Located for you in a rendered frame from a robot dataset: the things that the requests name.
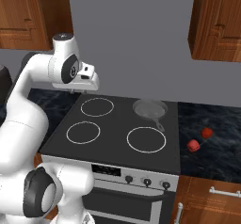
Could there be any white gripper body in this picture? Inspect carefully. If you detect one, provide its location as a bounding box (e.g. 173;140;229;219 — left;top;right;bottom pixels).
51;72;101;93

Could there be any grey frying pan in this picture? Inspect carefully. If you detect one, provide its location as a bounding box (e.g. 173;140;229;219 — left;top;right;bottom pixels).
132;99;169;134

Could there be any black and white stove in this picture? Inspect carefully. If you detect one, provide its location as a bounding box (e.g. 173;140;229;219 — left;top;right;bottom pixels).
39;93;182;224

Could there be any wooden drawer front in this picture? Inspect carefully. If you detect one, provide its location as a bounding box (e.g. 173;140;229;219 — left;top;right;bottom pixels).
174;174;241;216

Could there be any wooden base cupboard door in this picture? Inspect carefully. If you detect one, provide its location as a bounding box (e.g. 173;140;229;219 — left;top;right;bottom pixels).
170;199;241;224

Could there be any wooden wall cupboard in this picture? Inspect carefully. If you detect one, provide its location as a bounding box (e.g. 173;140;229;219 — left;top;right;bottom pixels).
0;0;74;52
187;0;241;63

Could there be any dark oven door handle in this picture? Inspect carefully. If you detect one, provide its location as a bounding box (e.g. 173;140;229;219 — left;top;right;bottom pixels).
91;186;172;201

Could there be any white cupboard door handle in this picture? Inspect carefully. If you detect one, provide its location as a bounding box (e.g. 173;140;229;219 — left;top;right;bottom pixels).
176;201;185;224

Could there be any white drawer handle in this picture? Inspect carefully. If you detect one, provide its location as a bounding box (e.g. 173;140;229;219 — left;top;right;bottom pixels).
209;185;241;200

